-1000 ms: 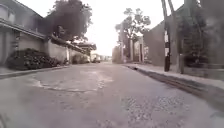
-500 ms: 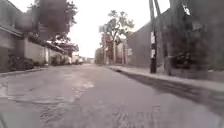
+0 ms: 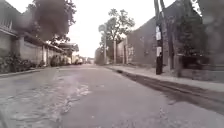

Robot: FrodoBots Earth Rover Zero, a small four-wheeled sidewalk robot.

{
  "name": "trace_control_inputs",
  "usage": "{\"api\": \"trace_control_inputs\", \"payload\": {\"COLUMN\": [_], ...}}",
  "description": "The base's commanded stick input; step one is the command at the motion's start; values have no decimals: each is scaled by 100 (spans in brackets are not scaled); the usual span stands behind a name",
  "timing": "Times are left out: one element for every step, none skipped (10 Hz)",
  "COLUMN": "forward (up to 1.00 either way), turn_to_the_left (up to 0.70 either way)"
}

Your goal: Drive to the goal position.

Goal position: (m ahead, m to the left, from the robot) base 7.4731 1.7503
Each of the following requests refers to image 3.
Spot dark tree by wall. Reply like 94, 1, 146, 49
163, 0, 224, 78

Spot dark concrete wall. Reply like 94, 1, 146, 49
116, 2, 224, 82

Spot dark leafy tree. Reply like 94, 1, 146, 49
25, 0, 78, 46

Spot dark bushes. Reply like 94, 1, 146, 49
0, 53, 38, 75

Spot grey walled building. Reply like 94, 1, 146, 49
0, 0, 81, 68

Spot grey kerb strip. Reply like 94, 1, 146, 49
0, 65, 62, 80

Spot grey concrete road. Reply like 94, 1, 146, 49
0, 63, 224, 128

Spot pale pole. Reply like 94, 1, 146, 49
102, 24, 108, 65

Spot tall thin-crowned tree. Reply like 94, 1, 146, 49
97, 8, 136, 65

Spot dark pole with white signs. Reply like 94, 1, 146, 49
153, 0, 165, 76

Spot grey concrete sidewalk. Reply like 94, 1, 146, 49
105, 64, 224, 115

